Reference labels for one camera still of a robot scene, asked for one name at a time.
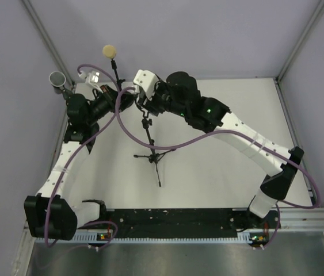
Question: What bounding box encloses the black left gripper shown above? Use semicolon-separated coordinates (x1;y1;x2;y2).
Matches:
85;85;136;126

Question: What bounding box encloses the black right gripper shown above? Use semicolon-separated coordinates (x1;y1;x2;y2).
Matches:
137;81;188;120

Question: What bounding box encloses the black tripod shock-mount stand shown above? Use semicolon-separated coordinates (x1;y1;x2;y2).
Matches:
134;104;174;187

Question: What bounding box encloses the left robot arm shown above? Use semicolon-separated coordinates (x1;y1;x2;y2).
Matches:
24;85;120;246

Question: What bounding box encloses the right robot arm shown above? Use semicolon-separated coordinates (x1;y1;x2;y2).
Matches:
133;70;304;228

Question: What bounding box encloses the black left round-base stand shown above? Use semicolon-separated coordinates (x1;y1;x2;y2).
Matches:
60;87;76;108

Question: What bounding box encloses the black round-base mic stand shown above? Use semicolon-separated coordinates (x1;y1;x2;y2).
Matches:
111;59;135;112

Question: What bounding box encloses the cream yellow microphone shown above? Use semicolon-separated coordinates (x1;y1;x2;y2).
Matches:
102;44;117;60

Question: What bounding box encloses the grey microphone on left stand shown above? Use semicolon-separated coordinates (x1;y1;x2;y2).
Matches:
49;71;67;94

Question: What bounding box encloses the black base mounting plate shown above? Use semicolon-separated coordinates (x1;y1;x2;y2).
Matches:
102;208;278;239

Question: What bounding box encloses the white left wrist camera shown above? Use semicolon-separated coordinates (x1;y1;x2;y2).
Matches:
78;71;100;89

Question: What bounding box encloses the aluminium frame rail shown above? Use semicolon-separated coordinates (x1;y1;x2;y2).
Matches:
23;208;324;245

